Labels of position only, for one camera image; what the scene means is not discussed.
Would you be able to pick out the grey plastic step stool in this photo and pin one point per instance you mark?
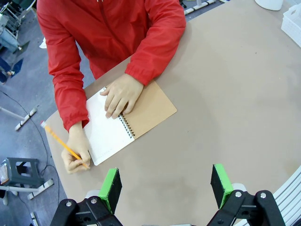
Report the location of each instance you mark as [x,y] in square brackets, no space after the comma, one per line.
[30,181]

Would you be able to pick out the white cylindrical bin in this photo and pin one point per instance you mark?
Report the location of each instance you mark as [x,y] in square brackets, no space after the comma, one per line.
[268,4]

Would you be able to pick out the person's right forearm red sleeve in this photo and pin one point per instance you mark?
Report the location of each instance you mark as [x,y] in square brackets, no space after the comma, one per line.
[68,94]

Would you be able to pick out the person in red jacket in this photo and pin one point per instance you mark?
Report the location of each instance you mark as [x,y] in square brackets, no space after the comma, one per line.
[105,30]

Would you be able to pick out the spiral notebook with kraft cover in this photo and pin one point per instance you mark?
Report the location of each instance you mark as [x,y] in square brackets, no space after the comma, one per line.
[108,136]

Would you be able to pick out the white tubular table foot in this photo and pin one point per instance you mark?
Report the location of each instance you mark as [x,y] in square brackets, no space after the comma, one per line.
[197,8]

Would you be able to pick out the metal equipment rack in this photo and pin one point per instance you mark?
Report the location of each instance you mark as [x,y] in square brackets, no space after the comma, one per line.
[9,23]

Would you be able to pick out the white plastic mesh basket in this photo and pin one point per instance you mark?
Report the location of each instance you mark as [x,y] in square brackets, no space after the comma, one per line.
[292,23]

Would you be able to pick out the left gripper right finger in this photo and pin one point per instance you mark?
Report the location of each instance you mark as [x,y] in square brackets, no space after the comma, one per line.
[221,186]

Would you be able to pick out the person's left hand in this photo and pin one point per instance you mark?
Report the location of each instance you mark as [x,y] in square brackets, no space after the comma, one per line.
[122,94]

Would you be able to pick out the yellow pencil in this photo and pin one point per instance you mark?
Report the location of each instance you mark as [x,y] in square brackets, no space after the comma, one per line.
[56,137]

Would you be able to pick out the white slatted frame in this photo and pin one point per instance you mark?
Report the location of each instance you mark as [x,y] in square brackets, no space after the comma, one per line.
[289,188]

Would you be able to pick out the white stand with T-foot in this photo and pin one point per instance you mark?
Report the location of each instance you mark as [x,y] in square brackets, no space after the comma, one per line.
[26,118]
[40,188]

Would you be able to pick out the person's right hand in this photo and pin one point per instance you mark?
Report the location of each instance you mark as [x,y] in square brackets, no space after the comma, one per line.
[77,143]

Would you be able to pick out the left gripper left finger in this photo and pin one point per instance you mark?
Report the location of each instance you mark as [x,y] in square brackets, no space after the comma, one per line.
[110,188]

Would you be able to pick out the person's left forearm red sleeve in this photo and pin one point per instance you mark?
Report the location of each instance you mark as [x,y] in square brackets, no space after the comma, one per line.
[152,54]

